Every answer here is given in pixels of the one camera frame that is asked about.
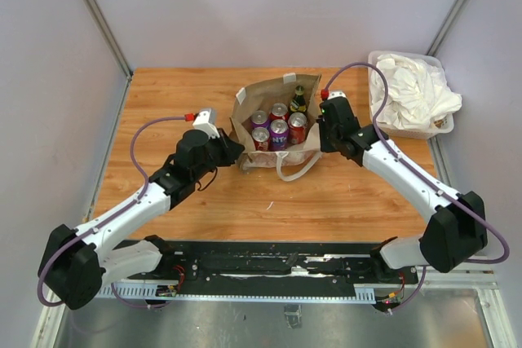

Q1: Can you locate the red soda can rear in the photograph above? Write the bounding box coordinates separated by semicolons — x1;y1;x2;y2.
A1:
269;103;290;121

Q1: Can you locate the white crumpled cloth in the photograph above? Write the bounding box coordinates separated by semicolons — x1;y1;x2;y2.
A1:
374;52;463;131

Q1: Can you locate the white plastic basket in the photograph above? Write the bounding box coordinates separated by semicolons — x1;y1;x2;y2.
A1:
367;50;456;139

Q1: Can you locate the aluminium frame rail left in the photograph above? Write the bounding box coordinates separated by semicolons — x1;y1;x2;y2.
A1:
56;0;134;80

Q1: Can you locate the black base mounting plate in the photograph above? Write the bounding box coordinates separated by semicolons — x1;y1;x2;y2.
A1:
113;240;419;294

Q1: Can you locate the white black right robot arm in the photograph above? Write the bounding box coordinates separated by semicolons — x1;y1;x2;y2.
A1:
317;91;488;283

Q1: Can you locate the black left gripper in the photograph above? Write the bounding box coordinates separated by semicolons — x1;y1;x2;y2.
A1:
192;127;244;180

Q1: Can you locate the dark glass bottle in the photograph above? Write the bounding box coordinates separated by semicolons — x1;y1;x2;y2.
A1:
289;85;307;114

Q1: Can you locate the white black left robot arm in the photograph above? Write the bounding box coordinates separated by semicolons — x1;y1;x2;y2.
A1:
37;129;245;310

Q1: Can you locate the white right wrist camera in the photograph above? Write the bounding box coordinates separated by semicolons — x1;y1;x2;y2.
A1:
321;88;347;101

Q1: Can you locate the white slotted cable duct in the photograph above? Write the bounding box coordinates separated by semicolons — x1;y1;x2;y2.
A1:
97;282;376;305

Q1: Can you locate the aluminium frame rail right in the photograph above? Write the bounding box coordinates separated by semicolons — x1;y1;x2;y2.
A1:
426;0;470;57

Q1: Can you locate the purple soda can rear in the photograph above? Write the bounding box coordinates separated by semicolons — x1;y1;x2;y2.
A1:
250;110;271;130

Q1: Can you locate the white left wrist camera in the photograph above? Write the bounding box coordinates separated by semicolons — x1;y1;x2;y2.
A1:
184;108;219;139

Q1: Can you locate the red coke can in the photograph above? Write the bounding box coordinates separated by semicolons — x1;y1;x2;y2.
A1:
288;112;307;144
251;127;271;152

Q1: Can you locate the pink patterned canvas bag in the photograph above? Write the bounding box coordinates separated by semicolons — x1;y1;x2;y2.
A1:
230;73;322;182

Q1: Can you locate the purple fanta can front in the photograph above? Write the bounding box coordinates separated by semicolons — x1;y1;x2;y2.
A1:
268;120;289;151

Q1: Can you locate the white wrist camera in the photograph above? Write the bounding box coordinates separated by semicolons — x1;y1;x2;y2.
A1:
184;108;219;139
321;88;347;101

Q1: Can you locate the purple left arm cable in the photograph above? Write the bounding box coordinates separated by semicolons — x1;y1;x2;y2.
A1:
36;113;192;309

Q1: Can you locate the aluminium frame rail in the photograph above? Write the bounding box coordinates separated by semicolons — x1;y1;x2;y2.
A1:
56;0;134;80
426;0;470;57

